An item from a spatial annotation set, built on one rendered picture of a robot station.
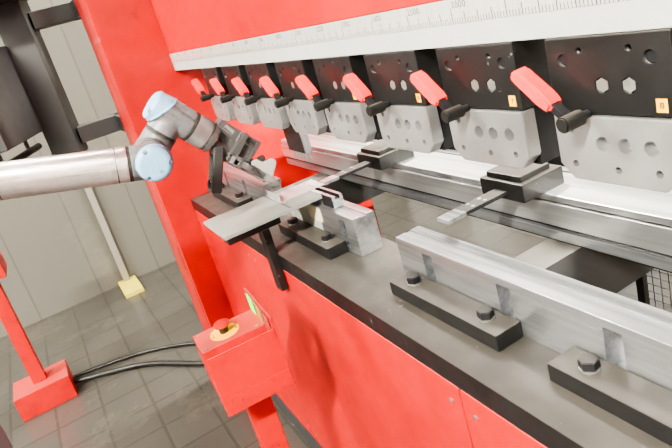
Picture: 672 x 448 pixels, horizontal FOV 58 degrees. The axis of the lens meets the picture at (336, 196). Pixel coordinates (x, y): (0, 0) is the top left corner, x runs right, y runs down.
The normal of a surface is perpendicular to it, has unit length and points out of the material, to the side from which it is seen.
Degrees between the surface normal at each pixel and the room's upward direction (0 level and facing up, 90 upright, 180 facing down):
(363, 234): 90
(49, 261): 90
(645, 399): 0
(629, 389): 0
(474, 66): 90
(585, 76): 90
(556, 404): 0
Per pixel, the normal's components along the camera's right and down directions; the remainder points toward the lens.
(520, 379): -0.26, -0.91
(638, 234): -0.84, 0.37
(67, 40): 0.47, 0.16
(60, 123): 0.15, 0.28
